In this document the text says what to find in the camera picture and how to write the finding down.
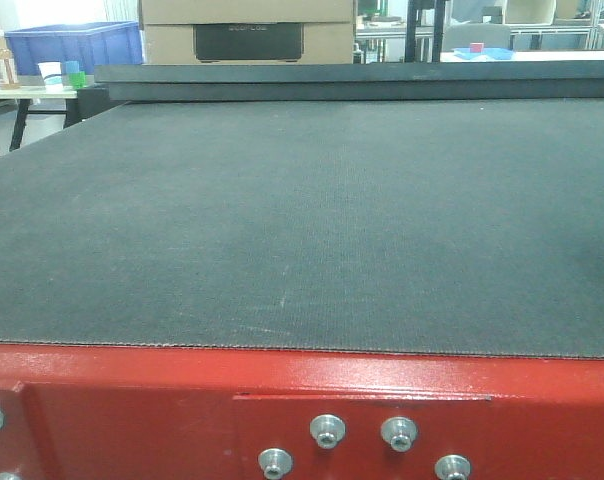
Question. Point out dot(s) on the large cardboard box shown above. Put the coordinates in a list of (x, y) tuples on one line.
[(248, 32)]

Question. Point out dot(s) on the blue tray with pink cube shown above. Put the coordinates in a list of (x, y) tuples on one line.
[(480, 52)]

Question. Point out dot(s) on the black raised table edge board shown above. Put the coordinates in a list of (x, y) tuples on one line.
[(455, 81)]

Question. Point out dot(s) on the blue plastic crate on table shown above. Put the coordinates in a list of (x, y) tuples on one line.
[(90, 44)]

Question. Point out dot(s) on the orange drink bottle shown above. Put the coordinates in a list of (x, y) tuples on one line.
[(8, 73)]

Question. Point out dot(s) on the folding side table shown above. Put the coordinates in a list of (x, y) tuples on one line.
[(25, 95)]

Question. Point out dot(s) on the red metal robot base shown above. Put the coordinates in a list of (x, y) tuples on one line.
[(162, 413)]

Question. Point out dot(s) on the blue plastic cup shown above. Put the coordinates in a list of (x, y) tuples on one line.
[(71, 67)]

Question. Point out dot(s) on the green plastic cup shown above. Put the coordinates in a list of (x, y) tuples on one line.
[(77, 80)]

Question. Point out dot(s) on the white paper cup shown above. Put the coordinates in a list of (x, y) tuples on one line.
[(51, 73)]

